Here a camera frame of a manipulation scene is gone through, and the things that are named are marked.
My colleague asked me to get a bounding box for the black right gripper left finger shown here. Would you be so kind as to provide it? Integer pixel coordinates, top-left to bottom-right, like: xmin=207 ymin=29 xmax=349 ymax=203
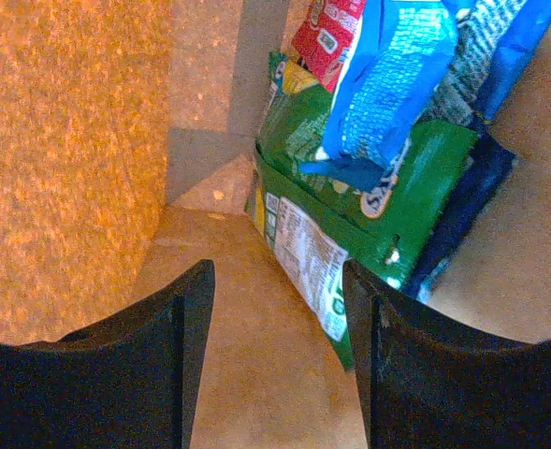
xmin=0 ymin=259 xmax=215 ymax=448

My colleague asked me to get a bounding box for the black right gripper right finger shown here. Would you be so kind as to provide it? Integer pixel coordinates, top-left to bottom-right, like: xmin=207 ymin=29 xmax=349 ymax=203
xmin=342 ymin=260 xmax=551 ymax=448

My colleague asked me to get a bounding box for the green small snack packet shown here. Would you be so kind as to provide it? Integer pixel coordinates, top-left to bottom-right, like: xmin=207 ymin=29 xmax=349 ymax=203
xmin=247 ymin=51 xmax=477 ymax=369

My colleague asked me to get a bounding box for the brown paper bag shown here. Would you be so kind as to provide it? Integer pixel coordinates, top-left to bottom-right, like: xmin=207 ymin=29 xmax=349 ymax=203
xmin=0 ymin=1 xmax=551 ymax=448

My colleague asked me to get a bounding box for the blue small snack packet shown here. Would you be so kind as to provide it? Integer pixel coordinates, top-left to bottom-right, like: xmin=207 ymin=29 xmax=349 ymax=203
xmin=299 ymin=1 xmax=458 ymax=191

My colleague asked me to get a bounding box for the dark blue chips packet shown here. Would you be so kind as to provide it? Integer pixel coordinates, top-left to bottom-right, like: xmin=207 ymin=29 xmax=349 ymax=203
xmin=405 ymin=0 xmax=551 ymax=305

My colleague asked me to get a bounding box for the red small snack packet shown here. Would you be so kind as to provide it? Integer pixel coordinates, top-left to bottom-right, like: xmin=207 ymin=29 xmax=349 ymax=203
xmin=292 ymin=0 xmax=366 ymax=93

